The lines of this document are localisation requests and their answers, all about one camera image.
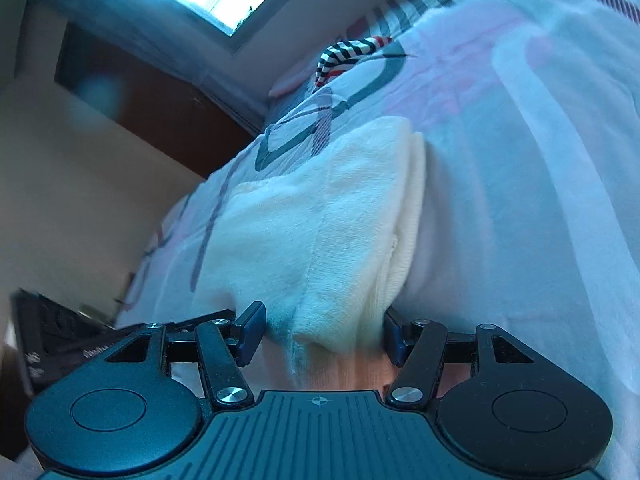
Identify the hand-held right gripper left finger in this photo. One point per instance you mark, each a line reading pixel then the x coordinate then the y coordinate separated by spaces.
pixel 250 332

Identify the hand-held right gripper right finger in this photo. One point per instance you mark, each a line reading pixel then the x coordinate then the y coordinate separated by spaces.
pixel 395 345

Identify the cream knit sweater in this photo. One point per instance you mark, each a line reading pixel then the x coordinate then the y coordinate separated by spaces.
pixel 325 235

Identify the wooden furniture piece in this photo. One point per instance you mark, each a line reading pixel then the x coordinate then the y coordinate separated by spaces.
pixel 125 287

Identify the patterned pink white bedspread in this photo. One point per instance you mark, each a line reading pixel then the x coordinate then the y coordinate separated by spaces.
pixel 525 160

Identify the dark wooden door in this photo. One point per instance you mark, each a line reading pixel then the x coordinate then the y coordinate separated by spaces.
pixel 165 115

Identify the pink cushion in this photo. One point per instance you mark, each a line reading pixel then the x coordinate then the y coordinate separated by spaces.
pixel 290 82

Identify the sheer curtain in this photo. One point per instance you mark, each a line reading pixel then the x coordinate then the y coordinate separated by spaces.
pixel 165 55

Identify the black white red striped garment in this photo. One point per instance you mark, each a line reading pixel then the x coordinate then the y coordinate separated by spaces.
pixel 345 55

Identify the striped bed sheet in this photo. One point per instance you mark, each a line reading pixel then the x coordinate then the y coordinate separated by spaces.
pixel 415 5

